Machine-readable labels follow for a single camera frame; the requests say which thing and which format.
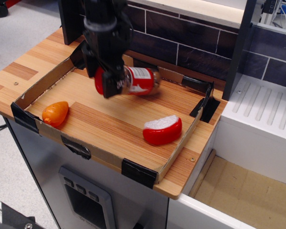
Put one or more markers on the white toy sink drainboard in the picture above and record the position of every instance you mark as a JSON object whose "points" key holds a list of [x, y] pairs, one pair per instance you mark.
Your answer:
{"points": [[258, 106]]}

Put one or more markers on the dark grey post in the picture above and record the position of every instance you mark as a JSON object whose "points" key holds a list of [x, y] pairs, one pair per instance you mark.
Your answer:
{"points": [[233, 75], [71, 14]]}

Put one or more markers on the black caster wheel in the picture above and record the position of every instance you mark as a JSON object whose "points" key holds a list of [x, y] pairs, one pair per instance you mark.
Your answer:
{"points": [[1, 8]]}

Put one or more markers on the red white toy cheese wedge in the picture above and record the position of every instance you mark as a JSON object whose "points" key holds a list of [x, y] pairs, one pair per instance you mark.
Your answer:
{"points": [[163, 131]]}

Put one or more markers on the orange toy carrot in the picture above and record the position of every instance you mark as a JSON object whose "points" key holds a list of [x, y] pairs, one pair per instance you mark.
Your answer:
{"points": [[55, 113]]}

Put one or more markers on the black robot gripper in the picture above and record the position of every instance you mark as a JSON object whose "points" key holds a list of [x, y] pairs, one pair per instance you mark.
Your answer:
{"points": [[108, 41]]}

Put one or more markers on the grey oven control panel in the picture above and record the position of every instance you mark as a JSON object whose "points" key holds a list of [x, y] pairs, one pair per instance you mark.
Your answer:
{"points": [[92, 204]]}

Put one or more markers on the dark grey left post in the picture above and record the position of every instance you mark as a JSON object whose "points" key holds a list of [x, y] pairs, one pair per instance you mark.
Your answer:
{"points": [[71, 14]]}

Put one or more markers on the cardboard fence with black tape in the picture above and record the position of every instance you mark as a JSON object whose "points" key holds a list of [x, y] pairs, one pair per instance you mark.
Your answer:
{"points": [[110, 131]]}

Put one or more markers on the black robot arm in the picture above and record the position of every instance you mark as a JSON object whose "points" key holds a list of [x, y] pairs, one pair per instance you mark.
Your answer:
{"points": [[102, 10]]}

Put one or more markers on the red-lidded spice bottle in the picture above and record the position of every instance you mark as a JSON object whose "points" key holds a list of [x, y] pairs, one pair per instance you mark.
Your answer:
{"points": [[140, 81]]}

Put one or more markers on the dark grey right post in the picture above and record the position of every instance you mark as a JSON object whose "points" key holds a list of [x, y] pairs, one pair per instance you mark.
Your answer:
{"points": [[233, 75]]}

